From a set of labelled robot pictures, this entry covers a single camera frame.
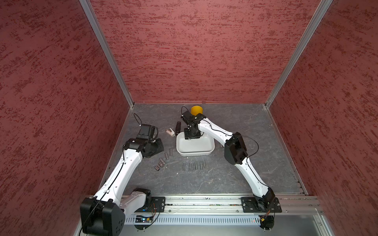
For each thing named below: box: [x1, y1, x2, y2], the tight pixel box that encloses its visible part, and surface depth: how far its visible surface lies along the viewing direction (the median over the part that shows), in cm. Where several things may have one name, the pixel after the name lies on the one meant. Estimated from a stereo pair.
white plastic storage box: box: [176, 131, 216, 157], surface depth 96 cm
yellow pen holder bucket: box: [190, 105, 204, 117], surface depth 112 cm
